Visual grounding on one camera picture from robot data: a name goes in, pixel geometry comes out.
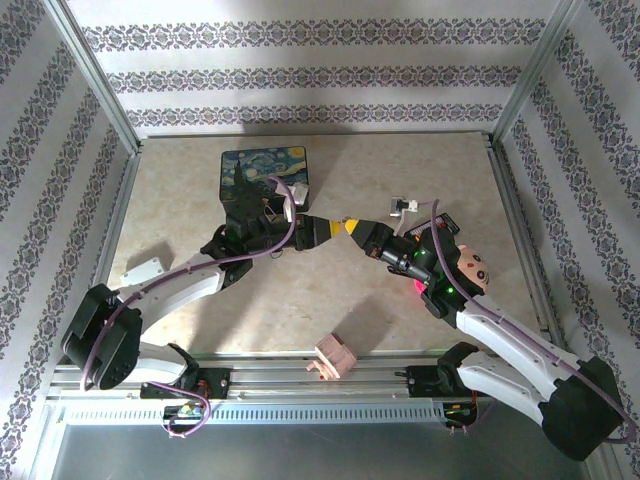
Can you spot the starry night print box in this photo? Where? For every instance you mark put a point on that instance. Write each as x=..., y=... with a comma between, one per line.
x=280, y=162

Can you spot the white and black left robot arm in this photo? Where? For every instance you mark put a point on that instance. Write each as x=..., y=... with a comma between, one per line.
x=175, y=282

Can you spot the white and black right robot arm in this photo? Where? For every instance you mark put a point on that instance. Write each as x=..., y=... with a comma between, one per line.
x=510, y=340

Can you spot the pink wooden toy block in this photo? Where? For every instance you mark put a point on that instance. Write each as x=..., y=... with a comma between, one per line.
x=332, y=357

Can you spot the small controller board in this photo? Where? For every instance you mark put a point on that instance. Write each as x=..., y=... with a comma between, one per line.
x=460, y=411
x=182, y=411

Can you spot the grey metal panel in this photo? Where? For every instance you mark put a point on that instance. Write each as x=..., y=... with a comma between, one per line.
x=300, y=455

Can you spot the aluminium side rail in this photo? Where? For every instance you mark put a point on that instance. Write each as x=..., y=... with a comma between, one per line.
x=522, y=225
x=122, y=210

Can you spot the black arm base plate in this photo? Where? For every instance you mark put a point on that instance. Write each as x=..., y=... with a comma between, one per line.
x=220, y=382
x=422, y=380

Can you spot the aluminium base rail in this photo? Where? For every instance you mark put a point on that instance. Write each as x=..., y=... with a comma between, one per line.
x=280, y=375

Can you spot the aluminium frame post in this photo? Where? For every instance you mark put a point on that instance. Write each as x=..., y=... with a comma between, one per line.
x=531, y=75
x=95, y=75

